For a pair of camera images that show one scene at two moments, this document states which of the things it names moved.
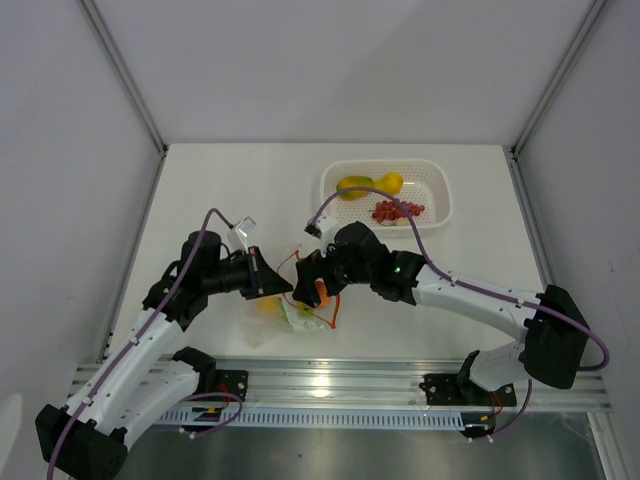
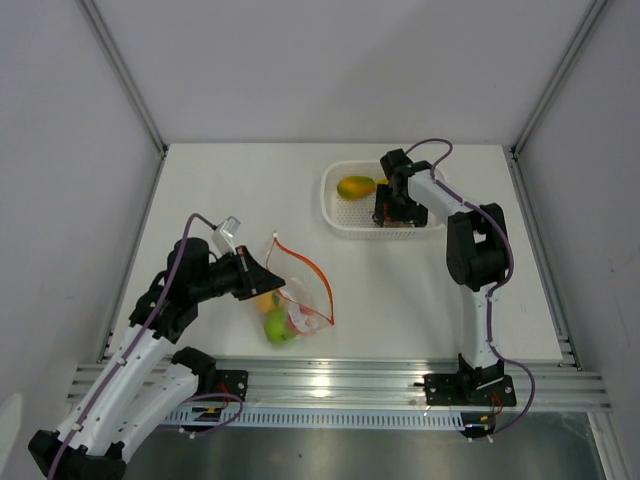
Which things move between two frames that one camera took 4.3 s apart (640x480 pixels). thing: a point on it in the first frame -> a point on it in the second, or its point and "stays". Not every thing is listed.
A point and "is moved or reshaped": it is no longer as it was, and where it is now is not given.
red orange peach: [325, 297] -> [302, 320]
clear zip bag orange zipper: [274, 317] is moved or reshaped
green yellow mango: [354, 181] stays
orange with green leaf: [268, 305] stays
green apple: [303, 309] -> [277, 327]
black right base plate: [449, 389] stays
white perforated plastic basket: [425, 181] stays
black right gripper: [314, 267] -> [382, 199]
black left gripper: [261, 278] stays
